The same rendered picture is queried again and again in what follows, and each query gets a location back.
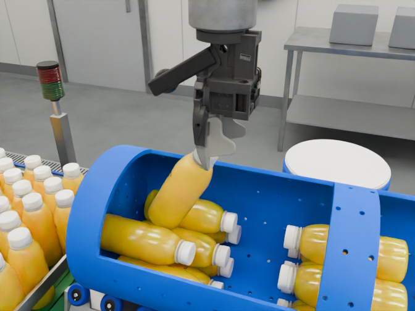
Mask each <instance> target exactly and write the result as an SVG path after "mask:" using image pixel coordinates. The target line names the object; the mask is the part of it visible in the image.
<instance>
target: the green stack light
mask: <svg viewBox="0 0 415 311"><path fill-rule="evenodd" d="M40 86H41V91H42V95H43V98H44V99H47V100H55V99H60V98H62V97H64V96H65V89H64V84H63V80H61V81H58V82H56V83H41V82H40Z"/></svg>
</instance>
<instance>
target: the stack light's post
mask: <svg viewBox="0 0 415 311"><path fill-rule="evenodd" d="M50 120H51V125H52V130H53V133H54V139H55V142H56V147H57V152H58V155H59V160H60V163H61V169H62V172H63V166H64V165H66V164H69V163H76V164H77V160H76V156H75V150H74V146H73V141H72V135H71V131H70V125H69V120H68V116H67V114H66V113H62V115H60V116H55V115H54V114H53V115H51V116H50Z"/></svg>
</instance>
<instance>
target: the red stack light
mask: <svg viewBox="0 0 415 311"><path fill-rule="evenodd" d="M36 70H37V73H38V78H39V81H40V82H41V83H56V82H58V81H61V80H62V74H61V68H60V65H59V66H58V67H57V68H53V69H49V70H41V69H38V68H36Z"/></svg>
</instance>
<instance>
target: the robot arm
mask: <svg viewBox="0 0 415 311"><path fill-rule="evenodd" d="M257 6H258V0H188V24H189V25H190V26H191V27H192V28H195V29H196V39H197V40H198V41H202V42H205V43H210V46H209V47H207V48H205V49H203V50H202V51H200V52H198V53H197V54H195V55H193V56H191V57H190V58H188V59H187V60H184V61H183V62H181V63H179V64H178V65H176V66H175V67H172V68H171V69H169V68H165V69H162V70H160V71H158V72H157V74H156V76H155V78H154V79H152V80H150V81H149V82H148V86H149V88H150V90H151V92H152V93H153V95H154V96H158V95H160V94H162V93H166V94H168V93H172V92H173V91H175V90H176V89H177V87H178V85H179V84H180V83H182V82H184V81H185V80H187V79H189V78H191V77H193V76H195V75H196V81H195V85H194V91H193V105H194V106H193V136H194V142H195V145H196V151H197V154H198V157H199V160H200V162H201V164H202V166H203V168H204V170H205V171H209V163H210V157H219V156H230V155H232V154H234V152H235V150H236V145H235V143H234V142H233V141H231V140H230V139H233V138H242V137H244V135H245V134H246V128H245V127H244V126H243V125H241V124H239V123H237V122H236V121H234V119H237V120H246V121H248V120H249V116H250V115H251V113H252V111H253V110H254V109H255V108H256V106H257V105H258V104H259V97H260V88H261V74H262V73H261V72H262V70H261V69H260V68H259V67H257V66H258V47H259V43H260V42H261V38H262V31H259V30H249V29H251V28H253V27H254V26H255V25H256V17H257ZM225 45H226V47H227V48H226V47H225ZM258 69H259V70H258Z"/></svg>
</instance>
